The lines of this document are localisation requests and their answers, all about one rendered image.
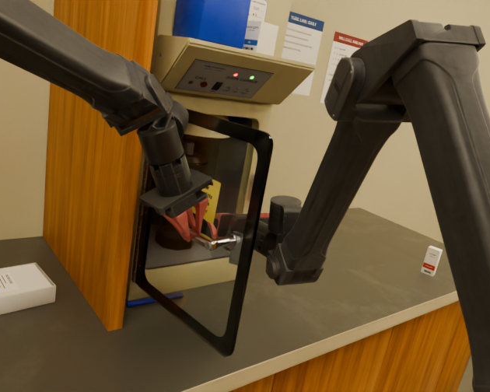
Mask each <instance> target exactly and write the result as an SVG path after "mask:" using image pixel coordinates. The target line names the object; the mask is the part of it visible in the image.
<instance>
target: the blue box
mask: <svg viewBox="0 0 490 392"><path fill-rule="evenodd" d="M250 2H251V0H177V1H176V10H175V16H174V23H173V36H176V37H190V38H194V39H197V40H204V41H208V42H212V43H215V44H221V45H226V46H229V47H236V48H239V49H243V45H244V40H245V35H246V30H247V21H248V16H249V11H250Z"/></svg>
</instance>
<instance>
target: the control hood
mask: <svg viewBox="0 0 490 392"><path fill-rule="evenodd" d="M195 59H199V60H203V61H211V62H215V63H220V64H224V65H232V66H236V67H241V68H249V69H253V70H258V71H263V72H270V73H274V75H273V76H272V77H271V78H270V79H269V80H268V81H267V82H266V83H265V84H264V85H263V86H262V87H261V88H260V89H259V90H258V91H257V92H256V94H255V95H254V96H253V97H252V98H251V99H248V98H243V97H236V96H225V95H219V94H212V93H201V92H195V91H189V90H182V89H175V87H176V86H177V84H178V83H179V81H180V80H181V79H182V78H183V76H184V74H185V73H186V71H187V70H188V69H189V68H190V66H191V64H192V63H193V62H194V60H195ZM314 70H315V66H314V65H312V64H307V63H303V62H300V61H293V60H289V59H286V58H279V57H275V56H271V55H268V54H262V53H257V52H253V51H247V50H244V49H239V48H236V47H229V46H226V45H221V44H215V43H212V42H208V41H204V40H197V39H194V38H190V37H176V36H168V35H161V34H160V35H159V36H158V40H157V48H156V61H155V68H154V76H155V77H156V78H157V79H158V81H159V83H160V85H161V86H162V88H163V90H165V91H171V92H178V93H190V94H196V95H202V96H214V97H221V98H227V99H234V100H246V101H252V102H258V103H269V104H276V105H279V104H280V103H281V102H282V101H283V100H285V99H286V98H287V97H288V96H289V95H290V94H291V93H292V92H293V91H294V90H295V89H296V88H297V87H298V86H299V85H300V84H301V83H302V82H303V81H304V80H305V79H306V78H307V77H308V76H309V75H310V74H311V73H312V72H313V71H314Z"/></svg>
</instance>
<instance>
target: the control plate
mask: <svg viewBox="0 0 490 392"><path fill-rule="evenodd" d="M234 73H238V76H233V74H234ZM252 75H253V76H254V78H253V79H250V77H251V76H252ZM273 75H274V73H270V72H263V71H258V70H253V69H249V68H241V67H236V66H232V65H224V64H220V63H215V62H211V61H203V60H199V59H195V60H194V62H193V63H192V64H191V66H190V68H189V69H188V70H187V71H186V73H185V74H184V76H183V78H182V79H181V80H180V81H179V83H178V84H177V86H176V87H175V89H182V90H189V91H195V92H201V93H212V94H219V95H225V96H236V97H243V98H248V99H251V98H252V97H253V96H254V95H255V94H256V92H257V91H258V90H259V89H260V88H261V87H262V86H263V85H264V84H265V83H266V82H267V81H268V80H269V79H270V78H271V77H272V76H273ZM189 81H193V83H192V84H188V82H189ZM202 82H207V83H208V85H207V86H206V87H201V83H202ZM217 82H223V84H222V85H221V86H220V88H219V89H218V90H213V89H211V88H212V87H213V86H214V85H215V84H216V83H217ZM227 86H231V88H230V89H227V88H226V87H227ZM237 87H240V90H239V91H238V90H236V88H237ZM245 89H249V90H248V91H249V92H247V91H245Z"/></svg>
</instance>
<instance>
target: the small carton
mask: <svg viewBox="0 0 490 392"><path fill-rule="evenodd" d="M277 34H278V26H276V25H272V24H270V23H265V22H262V21H250V20H248V21H247V30H246V35H245V40H244V45H243V49H244V50H247V51H253V52H257V53H262V54H268V55H271V56H274V51H275V43H276V39H277Z"/></svg>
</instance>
